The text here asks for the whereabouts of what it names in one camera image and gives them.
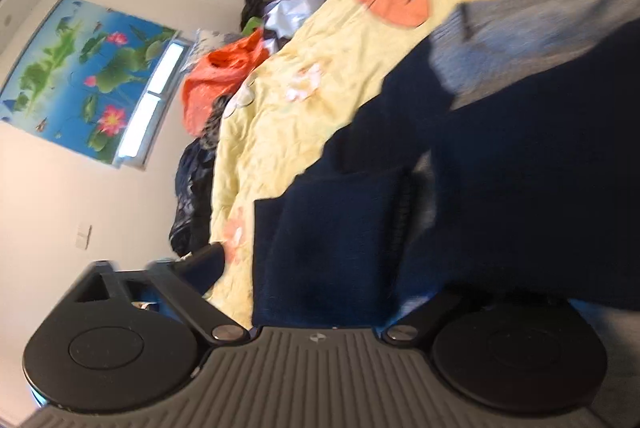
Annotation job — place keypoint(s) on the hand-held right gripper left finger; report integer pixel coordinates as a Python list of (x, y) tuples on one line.
[(209, 259)]

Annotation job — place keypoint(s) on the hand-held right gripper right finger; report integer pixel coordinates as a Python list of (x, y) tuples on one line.
[(425, 315)]

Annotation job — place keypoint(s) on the grey and navy knit sweater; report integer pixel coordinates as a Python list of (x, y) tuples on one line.
[(500, 158)]

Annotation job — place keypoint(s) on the dark patterned clothes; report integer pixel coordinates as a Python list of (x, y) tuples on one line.
[(192, 188)]

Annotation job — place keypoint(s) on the orange plastic bag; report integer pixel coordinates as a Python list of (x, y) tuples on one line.
[(215, 78)]

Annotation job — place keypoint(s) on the yellow carrot print blanket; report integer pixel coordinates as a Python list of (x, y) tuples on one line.
[(325, 33)]

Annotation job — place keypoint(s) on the silver white plastic bag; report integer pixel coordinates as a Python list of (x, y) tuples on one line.
[(287, 16)]

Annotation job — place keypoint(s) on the white wall switch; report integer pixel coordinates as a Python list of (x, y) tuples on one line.
[(83, 235)]

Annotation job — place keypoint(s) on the lotus pond wall poster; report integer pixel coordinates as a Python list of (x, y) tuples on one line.
[(75, 73)]

